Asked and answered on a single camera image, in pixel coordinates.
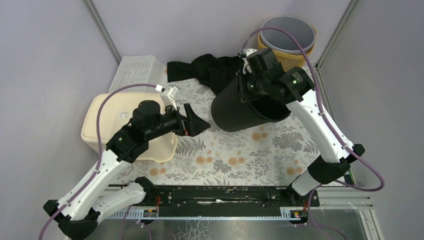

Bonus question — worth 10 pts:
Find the black cloth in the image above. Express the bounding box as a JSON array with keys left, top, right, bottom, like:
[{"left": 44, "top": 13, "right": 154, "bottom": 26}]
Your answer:
[{"left": 166, "top": 54, "right": 244, "bottom": 95}]

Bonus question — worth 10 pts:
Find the cream plastic basket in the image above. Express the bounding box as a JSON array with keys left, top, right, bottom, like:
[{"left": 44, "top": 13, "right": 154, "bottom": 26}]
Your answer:
[{"left": 80, "top": 92, "right": 179, "bottom": 164}]

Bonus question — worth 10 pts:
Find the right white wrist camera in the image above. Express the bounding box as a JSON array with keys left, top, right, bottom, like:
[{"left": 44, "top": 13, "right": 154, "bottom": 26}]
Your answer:
[{"left": 238, "top": 48, "right": 258, "bottom": 75}]

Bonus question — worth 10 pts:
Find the white perforated plastic basket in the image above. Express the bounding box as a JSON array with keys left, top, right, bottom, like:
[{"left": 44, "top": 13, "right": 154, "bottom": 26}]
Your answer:
[{"left": 108, "top": 55, "right": 167, "bottom": 93}]

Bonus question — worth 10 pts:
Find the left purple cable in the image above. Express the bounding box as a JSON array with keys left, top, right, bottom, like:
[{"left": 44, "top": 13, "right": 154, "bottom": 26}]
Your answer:
[{"left": 38, "top": 83, "right": 165, "bottom": 240}]

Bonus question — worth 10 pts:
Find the black round bucket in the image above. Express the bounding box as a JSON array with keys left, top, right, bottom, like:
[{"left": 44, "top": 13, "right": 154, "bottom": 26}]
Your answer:
[{"left": 210, "top": 79, "right": 291, "bottom": 132}]

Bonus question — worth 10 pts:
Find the grey plastic bin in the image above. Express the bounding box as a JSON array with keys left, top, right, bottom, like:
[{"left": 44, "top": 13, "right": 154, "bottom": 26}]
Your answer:
[{"left": 259, "top": 15, "right": 316, "bottom": 56}]

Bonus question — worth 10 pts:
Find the floral tablecloth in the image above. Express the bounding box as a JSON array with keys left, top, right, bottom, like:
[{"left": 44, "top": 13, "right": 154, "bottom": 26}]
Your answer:
[{"left": 112, "top": 79, "right": 320, "bottom": 186}]

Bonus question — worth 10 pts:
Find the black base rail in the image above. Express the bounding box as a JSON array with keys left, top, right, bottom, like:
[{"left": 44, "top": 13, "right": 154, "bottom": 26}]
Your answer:
[{"left": 139, "top": 185, "right": 320, "bottom": 219}]

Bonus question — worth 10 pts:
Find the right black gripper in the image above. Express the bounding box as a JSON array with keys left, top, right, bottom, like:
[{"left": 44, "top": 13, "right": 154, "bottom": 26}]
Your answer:
[{"left": 234, "top": 68, "right": 268, "bottom": 103}]

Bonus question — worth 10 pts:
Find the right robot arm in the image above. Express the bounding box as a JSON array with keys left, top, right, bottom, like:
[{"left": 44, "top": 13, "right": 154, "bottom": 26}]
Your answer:
[{"left": 236, "top": 48, "right": 365, "bottom": 206}]

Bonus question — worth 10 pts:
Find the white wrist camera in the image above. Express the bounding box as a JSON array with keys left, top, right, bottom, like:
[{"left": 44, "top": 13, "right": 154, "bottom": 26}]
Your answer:
[
  {"left": 238, "top": 48, "right": 258, "bottom": 75},
  {"left": 155, "top": 84, "right": 180, "bottom": 110}
]

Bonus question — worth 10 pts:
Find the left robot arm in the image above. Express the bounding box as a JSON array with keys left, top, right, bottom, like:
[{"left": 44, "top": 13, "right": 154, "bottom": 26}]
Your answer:
[{"left": 43, "top": 100, "right": 211, "bottom": 240}]

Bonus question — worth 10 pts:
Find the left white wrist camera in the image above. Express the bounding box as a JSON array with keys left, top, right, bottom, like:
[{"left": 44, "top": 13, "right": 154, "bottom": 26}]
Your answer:
[{"left": 155, "top": 84, "right": 180, "bottom": 110}]

